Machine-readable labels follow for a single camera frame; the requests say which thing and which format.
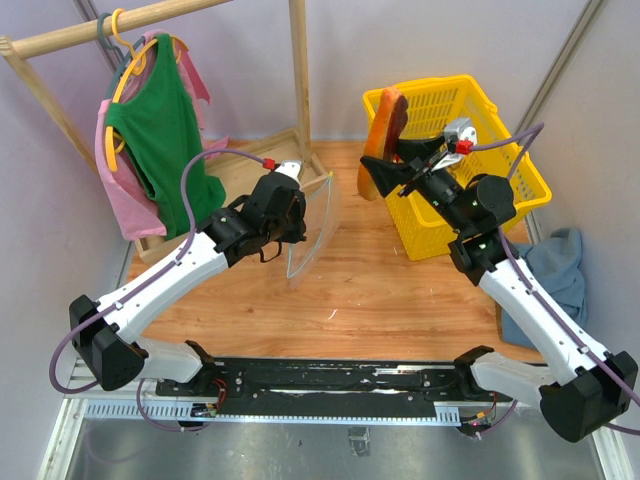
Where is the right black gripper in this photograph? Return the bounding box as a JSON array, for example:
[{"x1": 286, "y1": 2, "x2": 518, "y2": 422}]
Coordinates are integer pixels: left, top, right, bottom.
[{"x1": 361, "y1": 134, "x2": 471, "y2": 235}]

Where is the toy steak slice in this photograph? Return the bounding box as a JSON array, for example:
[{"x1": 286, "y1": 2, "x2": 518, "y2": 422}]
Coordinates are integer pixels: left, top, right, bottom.
[{"x1": 356, "y1": 85, "x2": 409, "y2": 202}]

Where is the clear zip top bag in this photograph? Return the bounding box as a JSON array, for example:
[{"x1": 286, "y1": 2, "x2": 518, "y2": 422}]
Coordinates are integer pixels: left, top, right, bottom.
[{"x1": 286, "y1": 171, "x2": 341, "y2": 289}]

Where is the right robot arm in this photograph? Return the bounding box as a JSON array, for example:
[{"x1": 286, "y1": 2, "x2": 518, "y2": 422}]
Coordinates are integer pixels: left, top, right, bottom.
[{"x1": 360, "y1": 138, "x2": 639, "y2": 443}]

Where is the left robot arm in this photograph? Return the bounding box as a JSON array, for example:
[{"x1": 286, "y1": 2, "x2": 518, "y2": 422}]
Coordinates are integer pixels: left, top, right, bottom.
[{"x1": 69, "y1": 161, "x2": 306, "y2": 396}]

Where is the green tank top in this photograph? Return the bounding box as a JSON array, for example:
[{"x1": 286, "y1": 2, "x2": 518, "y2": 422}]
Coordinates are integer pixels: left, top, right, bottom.
[{"x1": 106, "y1": 34, "x2": 203, "y2": 240}]

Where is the wooden clothes rack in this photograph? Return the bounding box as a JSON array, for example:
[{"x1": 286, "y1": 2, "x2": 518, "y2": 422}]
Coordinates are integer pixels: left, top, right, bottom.
[{"x1": 0, "y1": 0, "x2": 332, "y2": 265}]

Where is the yellow plastic basket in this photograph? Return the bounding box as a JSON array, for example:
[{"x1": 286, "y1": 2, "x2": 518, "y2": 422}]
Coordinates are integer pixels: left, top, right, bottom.
[{"x1": 357, "y1": 75, "x2": 552, "y2": 261}]

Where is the pink shirt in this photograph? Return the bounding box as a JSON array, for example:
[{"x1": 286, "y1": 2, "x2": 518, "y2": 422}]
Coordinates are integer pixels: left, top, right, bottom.
[{"x1": 94, "y1": 45, "x2": 211, "y2": 240}]

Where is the blue cloth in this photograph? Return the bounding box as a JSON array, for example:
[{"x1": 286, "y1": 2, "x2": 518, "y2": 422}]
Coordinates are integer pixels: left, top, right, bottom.
[{"x1": 515, "y1": 228, "x2": 588, "y2": 328}]

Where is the dark green hanger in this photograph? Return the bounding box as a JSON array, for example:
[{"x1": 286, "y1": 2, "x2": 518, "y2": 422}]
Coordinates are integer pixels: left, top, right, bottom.
[{"x1": 97, "y1": 12, "x2": 130, "y2": 98}]

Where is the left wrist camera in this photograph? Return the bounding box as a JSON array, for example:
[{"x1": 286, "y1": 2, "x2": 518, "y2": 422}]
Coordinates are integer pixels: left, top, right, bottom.
[{"x1": 263, "y1": 157, "x2": 303, "y2": 184}]

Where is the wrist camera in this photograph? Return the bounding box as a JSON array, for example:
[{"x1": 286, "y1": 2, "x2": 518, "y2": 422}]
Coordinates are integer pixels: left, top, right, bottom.
[
  {"x1": 263, "y1": 157, "x2": 303, "y2": 184},
  {"x1": 440, "y1": 117, "x2": 478, "y2": 168}
]

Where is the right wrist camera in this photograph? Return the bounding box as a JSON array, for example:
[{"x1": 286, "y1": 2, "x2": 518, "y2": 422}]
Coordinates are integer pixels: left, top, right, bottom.
[{"x1": 440, "y1": 117, "x2": 478, "y2": 168}]

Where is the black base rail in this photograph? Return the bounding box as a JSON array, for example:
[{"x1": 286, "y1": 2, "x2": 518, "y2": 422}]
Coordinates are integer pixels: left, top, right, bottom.
[{"x1": 154, "y1": 357, "x2": 508, "y2": 424}]

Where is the aluminium frame post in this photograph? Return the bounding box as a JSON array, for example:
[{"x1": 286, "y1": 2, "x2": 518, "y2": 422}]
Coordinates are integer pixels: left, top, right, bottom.
[{"x1": 516, "y1": 0, "x2": 607, "y2": 133}]

